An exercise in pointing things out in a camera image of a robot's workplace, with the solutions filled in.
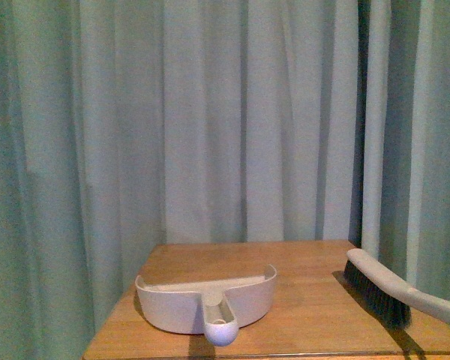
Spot beige plastic dustpan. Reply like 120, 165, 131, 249
135, 265, 278, 347

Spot wooden side table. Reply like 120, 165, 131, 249
83, 240, 450, 359

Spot grey hand brush black bristles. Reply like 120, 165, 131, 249
343, 248, 450, 329

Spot light green curtain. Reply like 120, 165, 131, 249
0, 1, 450, 359

